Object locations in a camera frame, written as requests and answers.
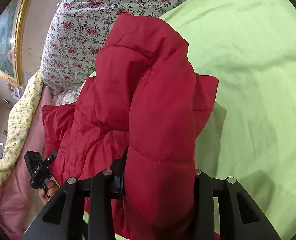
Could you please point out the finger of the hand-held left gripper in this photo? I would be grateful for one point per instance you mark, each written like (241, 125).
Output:
(51, 156)

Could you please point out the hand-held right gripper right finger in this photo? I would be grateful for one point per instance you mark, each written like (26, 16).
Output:
(202, 192)

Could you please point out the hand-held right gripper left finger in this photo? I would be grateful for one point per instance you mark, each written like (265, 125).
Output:
(118, 177)

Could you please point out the red quilted jacket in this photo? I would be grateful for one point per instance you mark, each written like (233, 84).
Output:
(150, 105)

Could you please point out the person's left hand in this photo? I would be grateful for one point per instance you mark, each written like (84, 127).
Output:
(49, 191)

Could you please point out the pink blanket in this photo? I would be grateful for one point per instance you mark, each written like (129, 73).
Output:
(15, 200)

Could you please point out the yellow floral quilt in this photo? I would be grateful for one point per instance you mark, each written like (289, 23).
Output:
(18, 120)

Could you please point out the pastel floral cloth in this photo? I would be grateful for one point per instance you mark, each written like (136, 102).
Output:
(65, 97)

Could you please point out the rose print quilt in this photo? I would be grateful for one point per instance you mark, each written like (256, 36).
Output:
(75, 42)

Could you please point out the gold framed painting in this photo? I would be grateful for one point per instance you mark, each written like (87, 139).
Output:
(3, 42)

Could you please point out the green bed sheet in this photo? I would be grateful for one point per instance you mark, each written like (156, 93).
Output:
(250, 67)

